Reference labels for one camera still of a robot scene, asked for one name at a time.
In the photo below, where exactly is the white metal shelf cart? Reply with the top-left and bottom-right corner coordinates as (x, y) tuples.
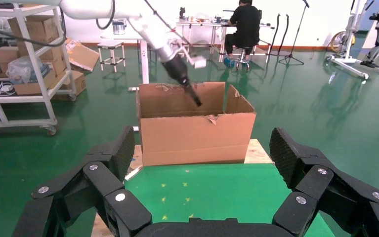
(0, 3), (78, 137)

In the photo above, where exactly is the steel pot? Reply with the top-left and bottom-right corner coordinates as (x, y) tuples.
(112, 19), (127, 36)

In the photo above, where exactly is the black curved pole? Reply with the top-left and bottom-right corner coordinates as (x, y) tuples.
(279, 13), (290, 50)
(267, 13), (281, 57)

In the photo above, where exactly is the cardboard box behind bag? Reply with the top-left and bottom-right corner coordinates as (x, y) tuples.
(17, 45), (66, 77)

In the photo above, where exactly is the large cardboard box on shelf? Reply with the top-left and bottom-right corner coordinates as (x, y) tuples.
(7, 14), (60, 45)

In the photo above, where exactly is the white tube frame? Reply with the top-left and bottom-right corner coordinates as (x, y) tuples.
(124, 165), (143, 181)

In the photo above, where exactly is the chrome swivel stool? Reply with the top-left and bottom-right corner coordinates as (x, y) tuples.
(234, 45), (253, 71)

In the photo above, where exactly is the small cardboard box on shelf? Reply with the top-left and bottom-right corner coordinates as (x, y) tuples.
(0, 45), (21, 65)

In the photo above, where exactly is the green cloth with yellow marks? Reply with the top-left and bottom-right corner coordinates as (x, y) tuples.
(124, 162), (336, 237)

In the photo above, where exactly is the black braided cable loop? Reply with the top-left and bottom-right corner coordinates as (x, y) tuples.
(96, 0), (116, 31)

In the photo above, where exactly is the small white stool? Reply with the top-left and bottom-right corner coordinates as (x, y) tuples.
(97, 40), (126, 74)

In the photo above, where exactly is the clear plastic bag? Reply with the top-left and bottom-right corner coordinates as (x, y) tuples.
(5, 55), (51, 84)

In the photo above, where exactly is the white height adjustable desk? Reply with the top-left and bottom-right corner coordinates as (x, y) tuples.
(103, 31), (151, 93)

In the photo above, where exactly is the low wide cardboard box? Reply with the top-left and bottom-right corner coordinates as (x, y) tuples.
(12, 69), (58, 96)

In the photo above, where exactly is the white cable bundle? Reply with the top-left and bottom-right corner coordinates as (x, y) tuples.
(0, 81), (17, 111)

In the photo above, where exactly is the seated person in black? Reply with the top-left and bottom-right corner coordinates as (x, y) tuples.
(223, 0), (262, 68)

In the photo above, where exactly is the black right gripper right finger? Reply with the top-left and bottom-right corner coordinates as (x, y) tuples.
(269, 127), (379, 237)

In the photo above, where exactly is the black microphone stand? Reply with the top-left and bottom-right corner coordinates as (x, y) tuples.
(278, 0), (310, 66)

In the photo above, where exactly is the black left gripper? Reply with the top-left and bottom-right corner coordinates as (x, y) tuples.
(161, 55), (203, 108)

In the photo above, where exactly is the flattened leaning cardboard sheet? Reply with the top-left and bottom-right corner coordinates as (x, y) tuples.
(65, 39), (100, 73)

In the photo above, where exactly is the large open brown carton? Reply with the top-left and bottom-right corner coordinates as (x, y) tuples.
(136, 81), (257, 167)

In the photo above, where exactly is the cardboard box on floor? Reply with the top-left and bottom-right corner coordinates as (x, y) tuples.
(53, 70), (87, 101)

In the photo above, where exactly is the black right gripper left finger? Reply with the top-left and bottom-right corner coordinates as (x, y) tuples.
(12, 125), (153, 237)

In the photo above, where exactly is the long white work table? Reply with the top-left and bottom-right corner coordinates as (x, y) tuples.
(175, 18), (276, 63)

